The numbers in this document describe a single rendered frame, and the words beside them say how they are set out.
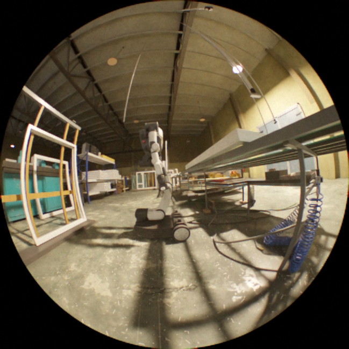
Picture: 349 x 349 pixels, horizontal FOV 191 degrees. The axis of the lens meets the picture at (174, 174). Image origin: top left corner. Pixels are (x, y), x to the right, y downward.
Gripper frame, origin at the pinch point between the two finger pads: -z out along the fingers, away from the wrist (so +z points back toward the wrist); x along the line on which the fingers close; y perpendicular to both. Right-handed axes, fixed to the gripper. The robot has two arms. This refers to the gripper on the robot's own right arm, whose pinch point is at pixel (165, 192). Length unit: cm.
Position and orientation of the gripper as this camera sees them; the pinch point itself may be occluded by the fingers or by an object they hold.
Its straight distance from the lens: 110.2
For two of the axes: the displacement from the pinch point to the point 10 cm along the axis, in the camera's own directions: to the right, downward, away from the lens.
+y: -0.8, 0.5, 10.0
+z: -2.8, -9.6, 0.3
